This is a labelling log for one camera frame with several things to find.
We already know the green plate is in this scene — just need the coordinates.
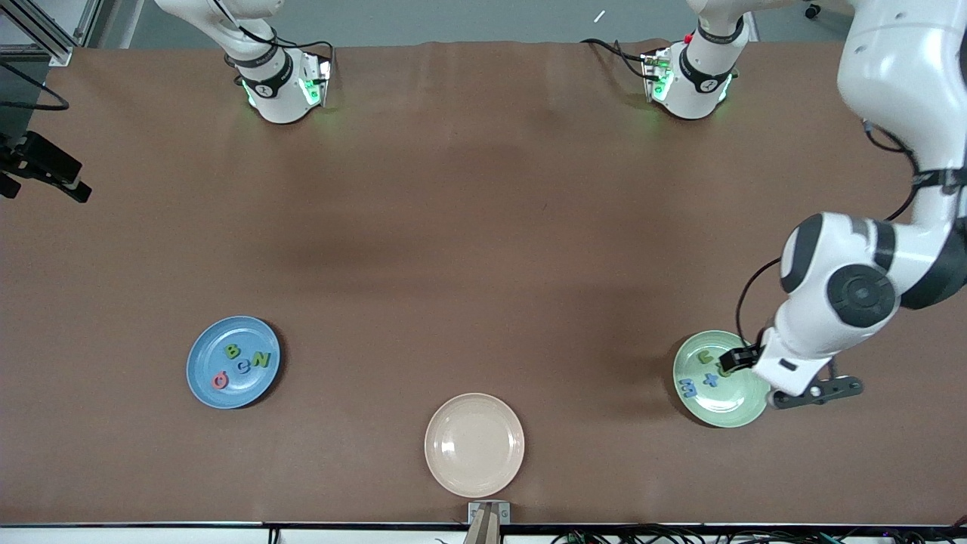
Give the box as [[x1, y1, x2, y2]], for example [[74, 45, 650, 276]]
[[672, 330, 771, 429]]

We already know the aluminium frame profile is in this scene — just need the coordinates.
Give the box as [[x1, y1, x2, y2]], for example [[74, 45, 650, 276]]
[[0, 0, 103, 66]]

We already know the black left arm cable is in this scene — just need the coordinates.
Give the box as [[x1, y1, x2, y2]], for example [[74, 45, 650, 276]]
[[737, 257, 783, 350]]

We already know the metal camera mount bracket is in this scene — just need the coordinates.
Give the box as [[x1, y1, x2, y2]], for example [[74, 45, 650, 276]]
[[468, 501, 512, 544]]

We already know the black base power cable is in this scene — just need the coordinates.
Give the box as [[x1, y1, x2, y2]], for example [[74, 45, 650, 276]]
[[580, 38, 652, 81]]

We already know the black hanging cable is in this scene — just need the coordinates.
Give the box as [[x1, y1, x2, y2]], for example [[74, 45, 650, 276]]
[[0, 64, 70, 112]]

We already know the beige plate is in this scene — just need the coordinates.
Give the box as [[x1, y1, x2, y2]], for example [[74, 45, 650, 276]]
[[424, 393, 526, 499]]

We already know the blue plate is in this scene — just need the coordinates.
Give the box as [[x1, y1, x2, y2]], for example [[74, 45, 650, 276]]
[[186, 316, 282, 410]]

